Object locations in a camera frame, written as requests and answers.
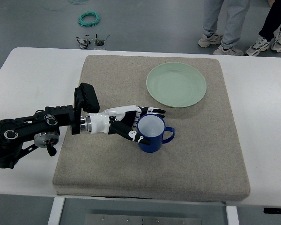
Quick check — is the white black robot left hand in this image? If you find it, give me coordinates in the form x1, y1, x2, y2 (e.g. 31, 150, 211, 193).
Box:
81, 105, 166, 145

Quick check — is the blue enamel mug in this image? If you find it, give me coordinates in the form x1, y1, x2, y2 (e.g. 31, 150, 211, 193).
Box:
137, 114, 175, 153

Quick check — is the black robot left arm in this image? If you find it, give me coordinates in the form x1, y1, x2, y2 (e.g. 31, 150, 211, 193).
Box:
0, 82, 100, 169

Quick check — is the light green plate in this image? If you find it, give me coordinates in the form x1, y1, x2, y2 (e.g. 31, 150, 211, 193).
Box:
146, 62, 207, 108

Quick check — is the small electronics parts pile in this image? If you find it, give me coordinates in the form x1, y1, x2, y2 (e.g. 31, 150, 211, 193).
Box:
76, 34, 109, 50

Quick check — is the person in grey pants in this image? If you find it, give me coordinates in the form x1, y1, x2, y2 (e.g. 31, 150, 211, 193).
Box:
198, 0, 251, 56

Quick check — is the person in dark pants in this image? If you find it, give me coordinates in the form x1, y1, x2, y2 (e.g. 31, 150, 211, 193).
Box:
245, 0, 281, 56

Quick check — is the metal base plate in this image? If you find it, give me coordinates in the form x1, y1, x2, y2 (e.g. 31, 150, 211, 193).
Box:
84, 214, 202, 225

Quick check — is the green coiled cable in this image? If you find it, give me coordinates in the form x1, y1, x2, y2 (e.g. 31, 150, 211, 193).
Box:
78, 11, 101, 27

